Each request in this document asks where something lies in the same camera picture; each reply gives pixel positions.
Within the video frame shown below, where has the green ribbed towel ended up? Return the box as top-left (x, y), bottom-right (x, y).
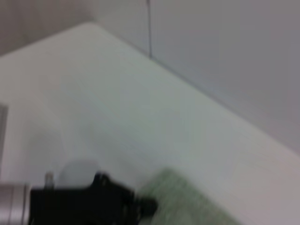
top-left (138, 166), bottom-right (245, 225)

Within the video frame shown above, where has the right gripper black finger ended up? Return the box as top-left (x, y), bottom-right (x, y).
top-left (134, 195), bottom-right (158, 217)

